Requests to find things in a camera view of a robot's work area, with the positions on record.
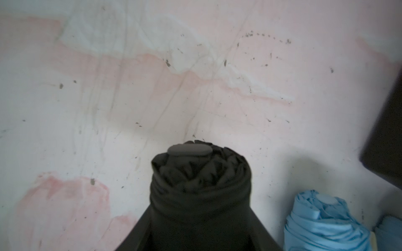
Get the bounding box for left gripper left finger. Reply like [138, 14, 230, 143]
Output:
[116, 206, 153, 251]

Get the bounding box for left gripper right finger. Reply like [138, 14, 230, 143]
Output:
[248, 209, 281, 251]

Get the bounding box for yellow black toolbox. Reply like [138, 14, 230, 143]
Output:
[360, 72, 402, 189]

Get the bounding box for pink floral table mat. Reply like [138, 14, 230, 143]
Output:
[1, 1, 402, 251]

